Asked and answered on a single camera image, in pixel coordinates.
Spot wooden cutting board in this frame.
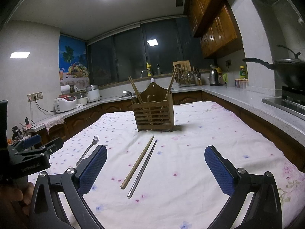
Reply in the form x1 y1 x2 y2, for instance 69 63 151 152
173 60 191 77

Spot white rice cooker metal lid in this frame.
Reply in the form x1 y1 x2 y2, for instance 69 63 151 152
85 84 102 103

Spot wooden chopstick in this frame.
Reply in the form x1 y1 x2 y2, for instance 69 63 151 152
130 76 144 103
128 76 141 104
169 64 180 93
166 67 177 95
120 135 155 189

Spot pink cloth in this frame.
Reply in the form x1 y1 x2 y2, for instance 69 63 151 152
38 116 65 134

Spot metal chopstick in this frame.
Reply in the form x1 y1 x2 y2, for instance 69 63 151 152
127 140 158 198

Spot metal fork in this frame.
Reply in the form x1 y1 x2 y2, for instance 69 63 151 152
75 135 100 166

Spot tropical fruit wall poster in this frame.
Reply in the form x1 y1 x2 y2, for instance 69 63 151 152
59 35 91 86

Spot grey wall outlet strip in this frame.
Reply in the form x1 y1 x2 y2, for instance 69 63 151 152
27 92 43 103

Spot small white pot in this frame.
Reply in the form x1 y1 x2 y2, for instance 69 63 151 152
76 93 88 106

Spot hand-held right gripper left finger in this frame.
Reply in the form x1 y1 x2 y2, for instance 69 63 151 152
29 144 108 229

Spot clear plastic pitcher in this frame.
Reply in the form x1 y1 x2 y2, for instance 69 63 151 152
223 73 235 86

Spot wooden upper cabinets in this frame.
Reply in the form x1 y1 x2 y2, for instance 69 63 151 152
185 0 244 59

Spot dark kitchen window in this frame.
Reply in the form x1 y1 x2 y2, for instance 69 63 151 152
87 17 206 87

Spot white rice cooker red panel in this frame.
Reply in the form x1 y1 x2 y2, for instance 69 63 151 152
54 95 77 114

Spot wooden utensil holder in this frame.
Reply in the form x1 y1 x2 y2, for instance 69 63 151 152
132 82 174 132

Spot floral tablecloth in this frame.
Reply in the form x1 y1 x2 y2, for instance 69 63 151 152
27 101 305 229

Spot person's left hand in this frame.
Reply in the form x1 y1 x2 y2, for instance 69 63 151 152
0 182 35 224

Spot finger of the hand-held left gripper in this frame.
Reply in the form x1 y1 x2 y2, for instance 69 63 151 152
15 139 64 159
8 134 42 152

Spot wire utensil rack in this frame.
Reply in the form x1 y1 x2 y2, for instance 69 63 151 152
176 65 198 88

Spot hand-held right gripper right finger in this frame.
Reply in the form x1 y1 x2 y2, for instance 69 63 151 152
204 145 283 229

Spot black wok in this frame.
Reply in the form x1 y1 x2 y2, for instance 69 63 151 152
242 45 305 90

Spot gas stove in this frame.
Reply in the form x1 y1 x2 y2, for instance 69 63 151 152
262 86 305 121

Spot green bottle yellow cap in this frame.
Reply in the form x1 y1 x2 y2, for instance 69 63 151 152
239 65 248 81

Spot steel electric kettle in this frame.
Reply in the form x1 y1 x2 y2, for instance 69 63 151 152
209 69 221 86

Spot black power cable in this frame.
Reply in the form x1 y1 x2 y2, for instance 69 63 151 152
35 98 57 113

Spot knife block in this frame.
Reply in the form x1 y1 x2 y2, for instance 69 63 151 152
194 67 203 86

